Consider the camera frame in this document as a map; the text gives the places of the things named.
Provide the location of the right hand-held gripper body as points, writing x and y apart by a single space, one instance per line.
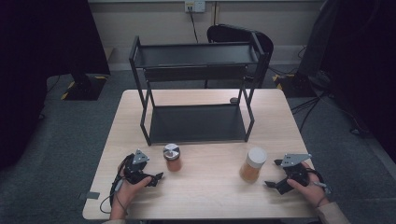
294 172

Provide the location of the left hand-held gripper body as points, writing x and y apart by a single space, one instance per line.
134 174

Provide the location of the silver-lidded jar of red spice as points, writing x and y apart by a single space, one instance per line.
172 158

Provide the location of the white-lidded jar of orange spice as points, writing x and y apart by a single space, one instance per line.
252 166

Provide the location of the black metal two-tier rack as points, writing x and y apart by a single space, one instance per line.
196 123

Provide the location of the person's left hand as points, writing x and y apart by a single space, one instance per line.
127 194

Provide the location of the person's right hand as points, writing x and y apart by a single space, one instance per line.
311 193

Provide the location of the grey tape strip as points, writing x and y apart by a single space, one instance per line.
90 195

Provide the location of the small grey round disc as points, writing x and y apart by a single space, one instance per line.
234 100

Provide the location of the dark curtain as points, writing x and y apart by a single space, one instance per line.
37 62
367 62

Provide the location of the black chair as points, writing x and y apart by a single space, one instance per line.
230 32

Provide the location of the white wall socket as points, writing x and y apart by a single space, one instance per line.
195 5

